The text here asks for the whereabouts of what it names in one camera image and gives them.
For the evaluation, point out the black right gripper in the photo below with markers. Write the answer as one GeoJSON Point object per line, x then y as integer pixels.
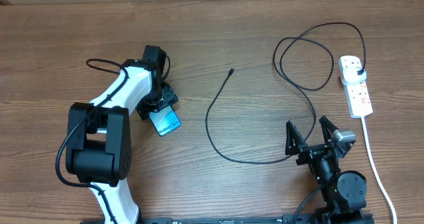
{"type": "Point", "coordinates": [310, 152]}

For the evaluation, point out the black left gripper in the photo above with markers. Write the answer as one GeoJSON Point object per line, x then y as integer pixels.
{"type": "Point", "coordinates": [169, 97]}

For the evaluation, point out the blue Galaxy smartphone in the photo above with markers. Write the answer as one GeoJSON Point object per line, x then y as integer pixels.
{"type": "Point", "coordinates": [165, 121]}

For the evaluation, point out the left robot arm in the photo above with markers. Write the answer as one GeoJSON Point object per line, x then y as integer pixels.
{"type": "Point", "coordinates": [98, 147]}

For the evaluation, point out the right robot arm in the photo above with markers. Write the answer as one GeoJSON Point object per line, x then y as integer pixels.
{"type": "Point", "coordinates": [344, 193]}

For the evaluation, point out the white charger plug adapter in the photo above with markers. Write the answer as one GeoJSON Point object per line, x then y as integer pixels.
{"type": "Point", "coordinates": [351, 76]}

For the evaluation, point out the white power strip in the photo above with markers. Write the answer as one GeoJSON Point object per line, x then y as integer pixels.
{"type": "Point", "coordinates": [357, 95]}

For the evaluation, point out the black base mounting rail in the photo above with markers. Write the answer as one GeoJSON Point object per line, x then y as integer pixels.
{"type": "Point", "coordinates": [232, 220]}

